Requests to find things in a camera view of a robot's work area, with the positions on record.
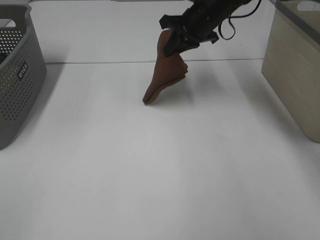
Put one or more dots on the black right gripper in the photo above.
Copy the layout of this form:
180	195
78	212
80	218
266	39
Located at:
196	25

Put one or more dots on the beige storage box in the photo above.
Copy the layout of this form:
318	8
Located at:
291	63

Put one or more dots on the brown towel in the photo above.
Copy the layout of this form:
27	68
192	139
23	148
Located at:
167	70

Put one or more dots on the grey perforated plastic basket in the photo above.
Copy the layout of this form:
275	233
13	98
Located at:
22	70

